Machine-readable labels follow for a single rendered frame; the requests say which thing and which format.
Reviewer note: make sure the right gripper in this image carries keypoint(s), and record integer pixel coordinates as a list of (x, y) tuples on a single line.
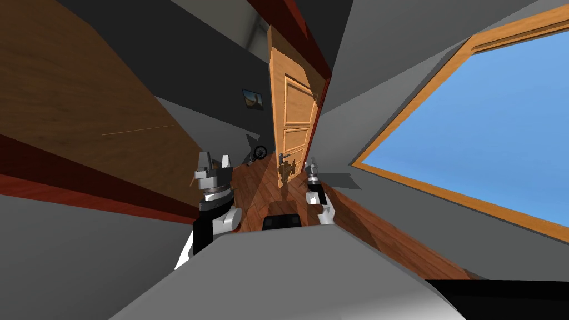
[(312, 170)]

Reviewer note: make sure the window with wooden frame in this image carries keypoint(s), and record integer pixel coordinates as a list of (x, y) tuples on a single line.
[(489, 133)]

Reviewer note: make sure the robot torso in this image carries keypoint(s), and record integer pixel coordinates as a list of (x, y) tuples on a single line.
[(284, 275)]

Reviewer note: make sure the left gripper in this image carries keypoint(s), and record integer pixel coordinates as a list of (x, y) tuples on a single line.
[(214, 180)]

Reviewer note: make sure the light wooden panelled door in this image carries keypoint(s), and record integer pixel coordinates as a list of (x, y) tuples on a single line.
[(295, 111)]

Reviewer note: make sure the framed wall picture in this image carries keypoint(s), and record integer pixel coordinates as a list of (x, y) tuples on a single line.
[(252, 98)]

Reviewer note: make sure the black wheeled object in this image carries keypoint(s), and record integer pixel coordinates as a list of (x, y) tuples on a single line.
[(260, 152)]

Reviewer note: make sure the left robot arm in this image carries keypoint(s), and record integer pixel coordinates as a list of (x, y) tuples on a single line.
[(213, 222)]

